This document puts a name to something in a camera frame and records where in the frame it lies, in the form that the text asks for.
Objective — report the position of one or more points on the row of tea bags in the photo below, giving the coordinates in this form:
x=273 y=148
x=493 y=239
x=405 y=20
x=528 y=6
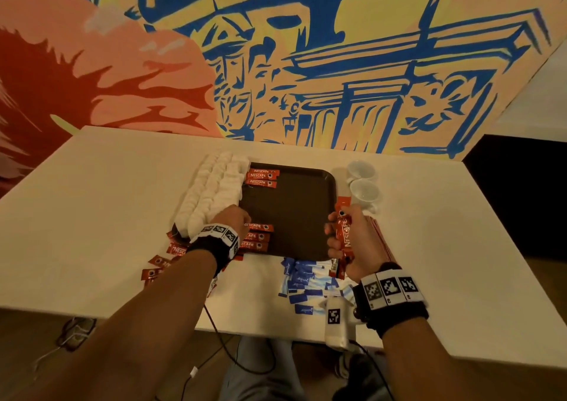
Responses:
x=208 y=193

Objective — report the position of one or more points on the small white cup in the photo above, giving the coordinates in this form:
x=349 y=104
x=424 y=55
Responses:
x=365 y=191
x=361 y=169

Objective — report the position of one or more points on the person's right hand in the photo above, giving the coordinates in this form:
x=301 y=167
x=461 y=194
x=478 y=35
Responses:
x=363 y=250

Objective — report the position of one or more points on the dark brown tray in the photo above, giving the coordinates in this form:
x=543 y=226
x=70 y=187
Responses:
x=297 y=206

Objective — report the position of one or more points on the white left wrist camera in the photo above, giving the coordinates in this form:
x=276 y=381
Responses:
x=211 y=286

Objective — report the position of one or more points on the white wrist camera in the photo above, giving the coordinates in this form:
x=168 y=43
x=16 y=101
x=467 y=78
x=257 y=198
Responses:
x=211 y=286
x=337 y=321

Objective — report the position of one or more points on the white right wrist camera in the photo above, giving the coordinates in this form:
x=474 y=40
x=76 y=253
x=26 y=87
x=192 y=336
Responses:
x=337 y=321

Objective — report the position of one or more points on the black right wristband with markers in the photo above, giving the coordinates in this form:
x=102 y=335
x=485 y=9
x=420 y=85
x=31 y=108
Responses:
x=390 y=299

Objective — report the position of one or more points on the person's right forearm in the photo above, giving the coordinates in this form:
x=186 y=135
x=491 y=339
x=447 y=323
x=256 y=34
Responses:
x=434 y=361

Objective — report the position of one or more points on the pile of blue sugar sachets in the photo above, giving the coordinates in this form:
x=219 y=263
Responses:
x=306 y=286

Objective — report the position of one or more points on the person's left forearm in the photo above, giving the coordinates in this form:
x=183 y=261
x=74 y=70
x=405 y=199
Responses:
x=133 y=325

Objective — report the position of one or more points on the black wristband with markers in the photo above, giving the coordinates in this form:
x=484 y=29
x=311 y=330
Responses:
x=390 y=299
x=215 y=246

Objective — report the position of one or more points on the black left wristband with markers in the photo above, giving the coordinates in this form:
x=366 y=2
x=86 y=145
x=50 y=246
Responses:
x=215 y=246

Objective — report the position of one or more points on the person's left hand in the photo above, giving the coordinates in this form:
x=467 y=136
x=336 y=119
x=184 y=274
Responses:
x=232 y=221

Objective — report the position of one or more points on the pile of red Nescafe sachets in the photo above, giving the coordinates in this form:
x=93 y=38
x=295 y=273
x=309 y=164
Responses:
x=168 y=250

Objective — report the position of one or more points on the bundle of red stir sticks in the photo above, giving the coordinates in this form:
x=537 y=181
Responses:
x=381 y=237

